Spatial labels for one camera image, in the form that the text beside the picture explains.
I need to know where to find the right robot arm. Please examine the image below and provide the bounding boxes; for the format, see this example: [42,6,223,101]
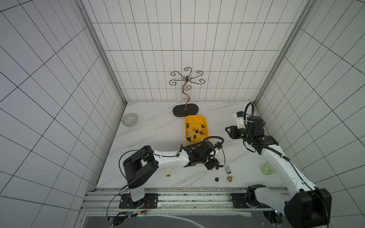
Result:
[225,111,332,228]

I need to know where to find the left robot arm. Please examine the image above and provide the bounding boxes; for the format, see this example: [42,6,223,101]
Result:
[118,136,224,208]

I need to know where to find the yellow plastic storage box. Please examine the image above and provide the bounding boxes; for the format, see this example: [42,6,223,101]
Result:
[185,115,209,144]

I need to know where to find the green glass cup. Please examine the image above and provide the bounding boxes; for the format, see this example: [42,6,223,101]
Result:
[261,161,276,175]

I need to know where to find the metal jewelry stand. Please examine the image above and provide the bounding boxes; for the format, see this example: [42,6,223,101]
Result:
[169,67,205,117]

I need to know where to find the aluminium mounting rail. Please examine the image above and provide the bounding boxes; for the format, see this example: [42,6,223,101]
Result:
[81,187,274,213]

